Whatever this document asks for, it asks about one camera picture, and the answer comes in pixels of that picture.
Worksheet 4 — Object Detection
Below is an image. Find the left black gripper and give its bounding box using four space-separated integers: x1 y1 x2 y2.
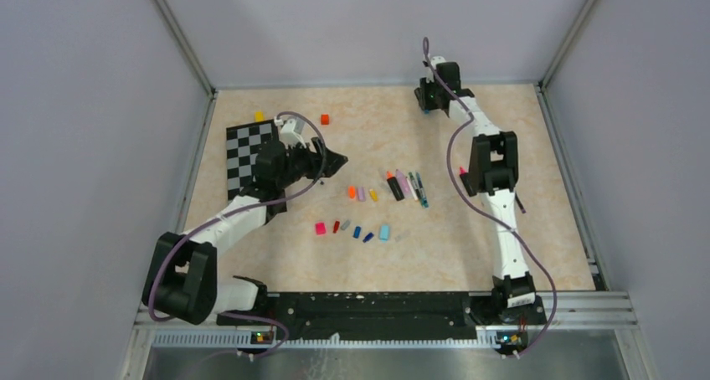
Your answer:
276 136 347 189

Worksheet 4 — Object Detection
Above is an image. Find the black orange cap highlighter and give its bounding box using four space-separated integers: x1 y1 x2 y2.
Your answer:
386 171 404 201

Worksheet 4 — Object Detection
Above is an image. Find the clear green gel pen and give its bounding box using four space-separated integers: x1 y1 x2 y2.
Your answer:
409 172 427 208

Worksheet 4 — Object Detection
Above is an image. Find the light blue highlighter cap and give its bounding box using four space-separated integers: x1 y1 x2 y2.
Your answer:
378 224 390 242

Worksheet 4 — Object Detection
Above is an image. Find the black slim pen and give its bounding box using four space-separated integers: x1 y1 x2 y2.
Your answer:
515 194 527 214

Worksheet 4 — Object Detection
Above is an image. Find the clear teal gel pen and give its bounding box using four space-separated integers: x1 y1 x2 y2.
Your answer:
414 172 429 208

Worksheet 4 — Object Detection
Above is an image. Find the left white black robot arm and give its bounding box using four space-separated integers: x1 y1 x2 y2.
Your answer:
141 137 348 325

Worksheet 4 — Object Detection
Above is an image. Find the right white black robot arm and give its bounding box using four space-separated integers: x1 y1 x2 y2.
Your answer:
414 56 537 324

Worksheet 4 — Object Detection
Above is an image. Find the black grey checkerboard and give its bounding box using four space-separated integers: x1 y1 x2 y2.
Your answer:
225 121 279 203

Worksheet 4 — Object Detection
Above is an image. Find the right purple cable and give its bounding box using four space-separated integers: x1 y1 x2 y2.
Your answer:
421 37 558 358

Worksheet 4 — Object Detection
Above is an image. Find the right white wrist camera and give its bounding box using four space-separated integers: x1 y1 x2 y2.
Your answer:
428 55 446 69

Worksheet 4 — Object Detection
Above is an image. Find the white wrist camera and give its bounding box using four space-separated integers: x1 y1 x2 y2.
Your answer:
274 118 306 147
428 55 446 69

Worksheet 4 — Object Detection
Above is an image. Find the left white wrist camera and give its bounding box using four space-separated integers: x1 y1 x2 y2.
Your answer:
274 118 306 147

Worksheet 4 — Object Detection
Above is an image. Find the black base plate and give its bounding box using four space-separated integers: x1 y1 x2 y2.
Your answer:
216 291 547 341

